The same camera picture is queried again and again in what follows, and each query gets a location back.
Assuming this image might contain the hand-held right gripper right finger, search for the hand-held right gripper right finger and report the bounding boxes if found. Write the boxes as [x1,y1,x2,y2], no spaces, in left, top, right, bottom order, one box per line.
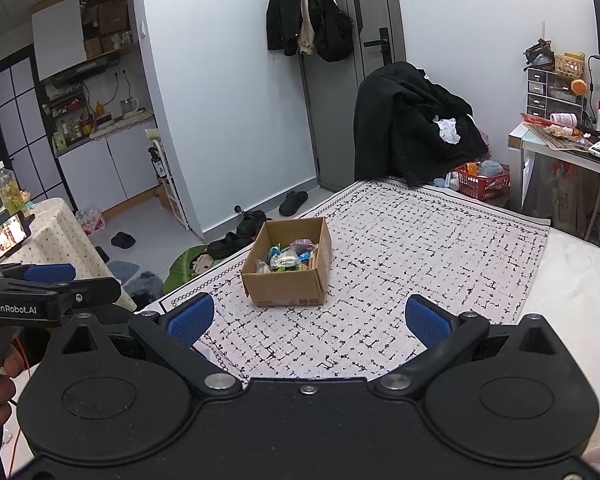
[375,294,566,400]

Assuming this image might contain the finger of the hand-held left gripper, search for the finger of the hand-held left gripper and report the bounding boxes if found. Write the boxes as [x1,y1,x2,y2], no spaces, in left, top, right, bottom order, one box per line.
[0,262,77,285]
[0,276,122,311]

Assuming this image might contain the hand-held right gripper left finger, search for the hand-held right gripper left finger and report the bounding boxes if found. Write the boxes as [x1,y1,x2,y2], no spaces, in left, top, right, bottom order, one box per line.
[55,292,243,402]

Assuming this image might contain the brown cardboard box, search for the brown cardboard box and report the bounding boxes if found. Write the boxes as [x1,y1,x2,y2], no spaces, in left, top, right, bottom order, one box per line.
[241,216,333,307]

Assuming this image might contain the table with dotted tablecloth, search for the table with dotted tablecloth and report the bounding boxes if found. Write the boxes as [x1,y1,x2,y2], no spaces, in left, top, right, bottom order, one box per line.
[0,197,137,311]

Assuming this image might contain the grey fluffy rug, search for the grey fluffy rug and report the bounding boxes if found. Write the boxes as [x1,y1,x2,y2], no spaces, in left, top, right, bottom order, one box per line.
[105,259,163,309]

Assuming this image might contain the green cartoon rug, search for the green cartoon rug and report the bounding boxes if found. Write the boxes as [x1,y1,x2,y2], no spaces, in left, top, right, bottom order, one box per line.
[162,245,216,296]

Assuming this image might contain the black phone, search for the black phone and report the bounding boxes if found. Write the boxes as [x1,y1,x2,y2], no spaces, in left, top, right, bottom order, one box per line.
[0,211,36,266]

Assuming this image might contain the white black-patterned mat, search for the white black-patterned mat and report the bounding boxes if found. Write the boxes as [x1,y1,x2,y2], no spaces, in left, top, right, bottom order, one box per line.
[157,177,552,382]

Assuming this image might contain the red white bottle pack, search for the red white bottle pack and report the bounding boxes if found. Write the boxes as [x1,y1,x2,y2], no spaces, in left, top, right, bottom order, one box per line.
[75,205,107,235]

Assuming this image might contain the black shoe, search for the black shoe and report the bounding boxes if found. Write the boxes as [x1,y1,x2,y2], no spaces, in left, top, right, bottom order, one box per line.
[236,210,273,238]
[207,234,253,260]

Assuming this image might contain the bottle with yellow liquid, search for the bottle with yellow liquid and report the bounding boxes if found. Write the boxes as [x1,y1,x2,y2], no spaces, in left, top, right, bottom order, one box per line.
[0,161,23,213]

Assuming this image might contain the white narrow rack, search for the white narrow rack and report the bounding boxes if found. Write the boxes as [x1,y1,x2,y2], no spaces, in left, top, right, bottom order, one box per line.
[145,127,188,231]

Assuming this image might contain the white kitchen cabinet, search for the white kitchen cabinet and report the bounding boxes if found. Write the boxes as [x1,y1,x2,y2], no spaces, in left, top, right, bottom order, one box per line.
[55,120,173,216]

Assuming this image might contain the red plastic basket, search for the red plastic basket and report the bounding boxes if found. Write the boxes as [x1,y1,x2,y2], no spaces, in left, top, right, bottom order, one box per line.
[454,162,511,202]

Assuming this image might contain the white bed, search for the white bed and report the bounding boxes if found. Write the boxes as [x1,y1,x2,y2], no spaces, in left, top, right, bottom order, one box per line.
[517,225,600,358]

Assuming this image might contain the black-framed glass door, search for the black-framed glass door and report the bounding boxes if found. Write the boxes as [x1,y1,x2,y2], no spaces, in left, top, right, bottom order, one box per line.
[0,45,65,206]

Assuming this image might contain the black slipper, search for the black slipper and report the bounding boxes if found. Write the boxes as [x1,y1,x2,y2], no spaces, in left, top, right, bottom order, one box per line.
[279,190,309,217]

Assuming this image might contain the white crumpled cloth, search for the white crumpled cloth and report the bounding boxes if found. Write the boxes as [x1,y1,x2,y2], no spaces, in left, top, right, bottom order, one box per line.
[432,116,462,145]

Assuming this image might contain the black coat on chair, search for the black coat on chair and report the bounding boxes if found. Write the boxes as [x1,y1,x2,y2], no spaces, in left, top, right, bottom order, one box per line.
[354,61,490,187]

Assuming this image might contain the range hood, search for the range hood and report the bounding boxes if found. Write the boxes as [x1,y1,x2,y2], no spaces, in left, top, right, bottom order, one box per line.
[39,54,122,87]

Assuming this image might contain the grey door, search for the grey door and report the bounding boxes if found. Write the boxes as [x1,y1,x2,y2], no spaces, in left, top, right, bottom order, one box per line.
[292,0,408,193]

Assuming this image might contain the grey drawer organizer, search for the grey drawer organizer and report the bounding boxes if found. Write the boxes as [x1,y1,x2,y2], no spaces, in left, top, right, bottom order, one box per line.
[526,66,587,120]

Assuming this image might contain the stacked cardboard boxes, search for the stacked cardboard boxes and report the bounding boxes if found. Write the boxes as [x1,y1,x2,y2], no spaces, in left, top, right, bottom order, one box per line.
[82,0,132,59]

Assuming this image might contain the dark bag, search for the dark bag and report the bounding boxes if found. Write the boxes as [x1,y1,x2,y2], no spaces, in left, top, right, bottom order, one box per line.
[522,38,556,68]

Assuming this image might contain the wicker basket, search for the wicker basket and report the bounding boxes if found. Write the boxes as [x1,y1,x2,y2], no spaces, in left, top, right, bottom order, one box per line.
[554,52,587,77]

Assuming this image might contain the hanging black bag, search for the hanging black bag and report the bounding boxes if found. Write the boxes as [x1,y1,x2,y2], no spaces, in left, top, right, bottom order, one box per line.
[314,0,354,63]

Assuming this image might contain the hanging beige garment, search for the hanging beige garment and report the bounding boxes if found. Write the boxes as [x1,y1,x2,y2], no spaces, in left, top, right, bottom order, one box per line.
[295,0,317,56]

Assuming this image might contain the white wall cabinet door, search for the white wall cabinet door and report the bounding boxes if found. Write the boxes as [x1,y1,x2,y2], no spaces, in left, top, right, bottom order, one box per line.
[31,0,87,81]

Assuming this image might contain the black door handle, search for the black door handle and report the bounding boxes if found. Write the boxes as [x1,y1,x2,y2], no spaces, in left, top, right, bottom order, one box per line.
[362,27,392,58]

